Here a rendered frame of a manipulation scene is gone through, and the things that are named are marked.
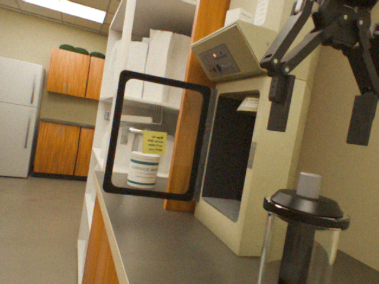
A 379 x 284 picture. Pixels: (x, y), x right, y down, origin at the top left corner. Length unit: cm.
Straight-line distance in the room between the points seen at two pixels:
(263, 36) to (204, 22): 39
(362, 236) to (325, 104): 48
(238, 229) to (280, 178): 17
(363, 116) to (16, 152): 541
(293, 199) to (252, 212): 43
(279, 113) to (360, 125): 14
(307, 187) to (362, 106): 14
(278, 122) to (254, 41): 43
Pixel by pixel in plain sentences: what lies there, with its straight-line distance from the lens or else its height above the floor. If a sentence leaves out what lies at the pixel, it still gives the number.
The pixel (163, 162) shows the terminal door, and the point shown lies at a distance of 106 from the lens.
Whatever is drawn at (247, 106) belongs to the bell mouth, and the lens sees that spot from 92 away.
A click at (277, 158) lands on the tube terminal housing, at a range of 85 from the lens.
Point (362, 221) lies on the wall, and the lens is 114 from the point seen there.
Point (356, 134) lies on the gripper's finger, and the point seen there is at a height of 127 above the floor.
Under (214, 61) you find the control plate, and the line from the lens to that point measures 98.
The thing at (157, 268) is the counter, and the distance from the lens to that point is 72.
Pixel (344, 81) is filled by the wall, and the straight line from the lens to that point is 126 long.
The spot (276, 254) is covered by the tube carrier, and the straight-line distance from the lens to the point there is 44.
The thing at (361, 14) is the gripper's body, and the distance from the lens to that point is 50.
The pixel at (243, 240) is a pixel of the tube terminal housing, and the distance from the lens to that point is 86.
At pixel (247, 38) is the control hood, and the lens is 80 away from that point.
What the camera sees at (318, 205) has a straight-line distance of 42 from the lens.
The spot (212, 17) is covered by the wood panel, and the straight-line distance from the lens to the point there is 119.
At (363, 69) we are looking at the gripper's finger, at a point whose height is 136.
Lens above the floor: 125
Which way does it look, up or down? 3 degrees down
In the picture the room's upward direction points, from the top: 9 degrees clockwise
